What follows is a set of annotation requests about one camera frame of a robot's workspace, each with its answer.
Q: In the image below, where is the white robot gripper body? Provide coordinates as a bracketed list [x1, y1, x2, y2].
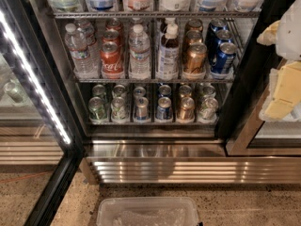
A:
[276, 0, 301, 60]

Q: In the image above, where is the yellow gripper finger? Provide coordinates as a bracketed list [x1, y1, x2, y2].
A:
[264, 61, 301, 120]
[257, 21, 279, 46]

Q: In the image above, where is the dark drink bottle white cap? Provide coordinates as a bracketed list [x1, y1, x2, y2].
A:
[156, 24, 180, 80]

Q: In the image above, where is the right glass fridge door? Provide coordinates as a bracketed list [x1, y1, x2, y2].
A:
[216, 0, 301, 156]

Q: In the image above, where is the rear centre water bottle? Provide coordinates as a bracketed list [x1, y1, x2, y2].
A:
[130, 17, 150, 34]

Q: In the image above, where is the centre clear water bottle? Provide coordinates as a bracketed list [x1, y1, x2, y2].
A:
[129, 24, 151, 80]

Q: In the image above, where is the clear water bottle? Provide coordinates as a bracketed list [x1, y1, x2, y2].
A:
[129, 24, 151, 80]
[74, 19, 100, 67]
[65, 24, 95, 78]

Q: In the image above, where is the stainless steel fridge base grille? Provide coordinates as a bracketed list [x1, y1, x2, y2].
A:
[80, 140, 301, 185]

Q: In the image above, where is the rear left clear water bottle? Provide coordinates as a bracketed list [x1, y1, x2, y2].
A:
[74, 19, 100, 67]

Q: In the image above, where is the front left clear water bottle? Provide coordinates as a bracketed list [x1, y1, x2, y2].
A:
[65, 24, 95, 78]

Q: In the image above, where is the middle blue soda can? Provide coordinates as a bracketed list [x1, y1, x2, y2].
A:
[208, 30, 232, 59]

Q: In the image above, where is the blue soda can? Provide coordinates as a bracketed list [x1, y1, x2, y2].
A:
[208, 30, 232, 59]
[206, 18, 228, 41]
[210, 42, 237, 79]

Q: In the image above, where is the front blue soda can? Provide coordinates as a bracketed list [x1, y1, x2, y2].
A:
[210, 42, 237, 79]

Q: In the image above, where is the rear blue soda can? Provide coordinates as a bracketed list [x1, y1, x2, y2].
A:
[206, 18, 228, 41]

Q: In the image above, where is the middle gold soda can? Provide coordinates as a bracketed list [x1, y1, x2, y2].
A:
[182, 30, 203, 51]

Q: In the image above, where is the gold soda can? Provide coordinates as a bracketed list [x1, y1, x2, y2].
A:
[182, 30, 203, 51]
[184, 19, 203, 32]
[183, 42, 207, 79]

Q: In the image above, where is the front gold soda can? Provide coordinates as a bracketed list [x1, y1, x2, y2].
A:
[183, 42, 207, 79]

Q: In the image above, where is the rear gold soda can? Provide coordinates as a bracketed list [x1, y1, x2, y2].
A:
[184, 19, 203, 32]

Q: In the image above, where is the front silver soda can right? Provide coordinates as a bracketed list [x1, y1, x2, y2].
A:
[198, 97, 218, 123]

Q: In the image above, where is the silver soda can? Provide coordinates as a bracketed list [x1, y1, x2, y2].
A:
[200, 85, 215, 98]
[198, 97, 218, 123]

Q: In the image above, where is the rear silver soda can right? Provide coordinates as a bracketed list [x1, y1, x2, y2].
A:
[200, 85, 215, 98]

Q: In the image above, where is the rear bronze soda can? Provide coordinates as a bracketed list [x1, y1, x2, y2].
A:
[178, 85, 192, 99]

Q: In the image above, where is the bronze soda can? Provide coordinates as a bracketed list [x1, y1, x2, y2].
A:
[176, 97, 195, 122]
[178, 85, 192, 99]

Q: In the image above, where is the front bronze soda can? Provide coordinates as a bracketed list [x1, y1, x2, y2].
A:
[176, 97, 195, 122]

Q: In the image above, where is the rear blue pepsi can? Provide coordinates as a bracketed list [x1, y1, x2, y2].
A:
[158, 85, 172, 98]

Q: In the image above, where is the blue pepsi can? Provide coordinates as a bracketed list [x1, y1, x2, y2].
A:
[158, 85, 172, 98]
[156, 97, 173, 121]

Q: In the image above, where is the front blue pepsi can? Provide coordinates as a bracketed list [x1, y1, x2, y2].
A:
[156, 97, 173, 121]

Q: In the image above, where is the rear silver-blue soda can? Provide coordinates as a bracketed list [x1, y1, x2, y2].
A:
[133, 87, 146, 99]

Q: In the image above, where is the silver-blue soda can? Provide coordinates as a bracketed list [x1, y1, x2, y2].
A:
[134, 97, 150, 122]
[133, 87, 146, 99]

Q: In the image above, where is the front silver-blue soda can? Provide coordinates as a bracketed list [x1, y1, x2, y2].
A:
[134, 97, 150, 122]

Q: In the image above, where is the rear red coca-cola can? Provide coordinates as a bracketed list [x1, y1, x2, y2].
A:
[105, 18, 123, 33]

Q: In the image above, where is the red coca-cola can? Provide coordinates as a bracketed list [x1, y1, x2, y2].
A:
[100, 41, 123, 79]
[105, 18, 123, 33]
[102, 30, 121, 46]

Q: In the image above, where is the middle red coca-cola can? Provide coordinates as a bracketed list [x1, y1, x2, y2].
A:
[102, 30, 121, 46]

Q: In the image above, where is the front red coca-cola can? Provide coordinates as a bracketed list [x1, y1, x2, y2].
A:
[100, 41, 123, 79]

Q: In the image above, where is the rear white-green soda can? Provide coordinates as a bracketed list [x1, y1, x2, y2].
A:
[112, 85, 127, 99]

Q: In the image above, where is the white-green soda can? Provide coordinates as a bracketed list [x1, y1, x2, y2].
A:
[111, 97, 128, 122]
[112, 85, 127, 99]

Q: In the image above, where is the front white-green soda can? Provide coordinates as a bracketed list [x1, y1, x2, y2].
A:
[111, 97, 128, 122]

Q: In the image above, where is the rear green soda can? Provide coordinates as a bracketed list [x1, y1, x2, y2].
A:
[92, 84, 107, 103]

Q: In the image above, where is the green soda can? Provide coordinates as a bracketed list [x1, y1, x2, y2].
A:
[88, 97, 107, 123]
[92, 84, 107, 103]

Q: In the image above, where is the front green soda can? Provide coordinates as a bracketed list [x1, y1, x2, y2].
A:
[88, 97, 107, 123]

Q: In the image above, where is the clear plastic bin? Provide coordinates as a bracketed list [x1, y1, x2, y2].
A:
[96, 197, 199, 226]

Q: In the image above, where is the top wire fridge shelf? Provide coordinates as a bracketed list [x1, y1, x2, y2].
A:
[53, 11, 260, 19]

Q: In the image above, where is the wire fridge shelf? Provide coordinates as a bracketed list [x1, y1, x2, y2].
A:
[75, 78, 234, 84]
[53, 11, 260, 19]

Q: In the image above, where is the middle wire fridge shelf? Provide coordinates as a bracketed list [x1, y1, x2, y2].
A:
[75, 78, 234, 84]

